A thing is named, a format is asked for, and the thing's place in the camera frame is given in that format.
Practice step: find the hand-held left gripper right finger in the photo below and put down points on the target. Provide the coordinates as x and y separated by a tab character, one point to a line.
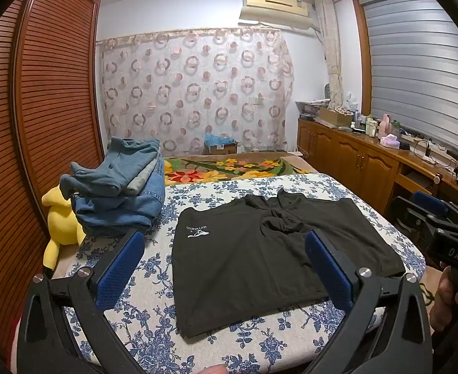
330	276

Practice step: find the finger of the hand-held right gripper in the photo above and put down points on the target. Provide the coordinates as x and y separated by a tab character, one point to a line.
430	200
404	214

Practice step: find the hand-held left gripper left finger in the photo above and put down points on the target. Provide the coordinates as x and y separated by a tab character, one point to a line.
121	267

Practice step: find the black pants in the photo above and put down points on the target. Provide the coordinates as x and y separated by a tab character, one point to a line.
244	265

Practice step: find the person's right hand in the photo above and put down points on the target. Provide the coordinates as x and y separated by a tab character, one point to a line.
441	300

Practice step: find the person's left hand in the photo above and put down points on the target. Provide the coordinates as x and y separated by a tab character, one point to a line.
214	369

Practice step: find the blue floral bed sheet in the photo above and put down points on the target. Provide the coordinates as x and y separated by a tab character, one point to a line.
151	265

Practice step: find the folded dark blue jeans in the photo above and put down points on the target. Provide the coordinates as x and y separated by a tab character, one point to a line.
123	210

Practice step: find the pink tissue box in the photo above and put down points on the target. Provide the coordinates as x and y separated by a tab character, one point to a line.
389	141

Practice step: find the yellow plush toy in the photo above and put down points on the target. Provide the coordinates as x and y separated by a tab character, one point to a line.
63	222

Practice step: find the wooden cabinet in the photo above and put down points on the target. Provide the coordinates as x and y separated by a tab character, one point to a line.
342	156

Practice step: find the pink bottle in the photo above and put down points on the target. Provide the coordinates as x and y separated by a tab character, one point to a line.
385	124

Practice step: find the folded pale grey jeans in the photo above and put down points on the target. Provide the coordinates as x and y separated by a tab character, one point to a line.
141	181

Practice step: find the folded light blue jeans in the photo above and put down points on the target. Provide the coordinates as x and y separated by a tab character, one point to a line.
112	167

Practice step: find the open cardboard box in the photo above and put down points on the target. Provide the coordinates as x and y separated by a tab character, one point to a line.
330	117

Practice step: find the colourful flower blanket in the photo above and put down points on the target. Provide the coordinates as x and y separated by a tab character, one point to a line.
213	169

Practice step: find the grey window blind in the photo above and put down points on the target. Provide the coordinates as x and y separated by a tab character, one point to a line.
416	66

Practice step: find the stack of papers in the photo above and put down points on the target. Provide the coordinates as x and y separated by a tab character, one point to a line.
311	106

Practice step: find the small cardboard box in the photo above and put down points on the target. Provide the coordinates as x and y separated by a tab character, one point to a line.
223	149

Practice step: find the light blue cloth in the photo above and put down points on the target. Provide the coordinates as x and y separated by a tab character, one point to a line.
217	138

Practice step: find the brown slatted wardrobe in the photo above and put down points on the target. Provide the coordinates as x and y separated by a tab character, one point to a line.
49	105

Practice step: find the tied beige curtain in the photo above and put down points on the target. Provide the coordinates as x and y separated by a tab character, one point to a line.
330	46

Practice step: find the circle patterned curtain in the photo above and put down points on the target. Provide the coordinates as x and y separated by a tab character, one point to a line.
194	85

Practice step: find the wooden window frame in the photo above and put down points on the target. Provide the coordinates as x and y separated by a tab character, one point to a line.
363	46

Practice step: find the wall air conditioner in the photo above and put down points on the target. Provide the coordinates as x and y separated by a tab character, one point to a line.
275	6

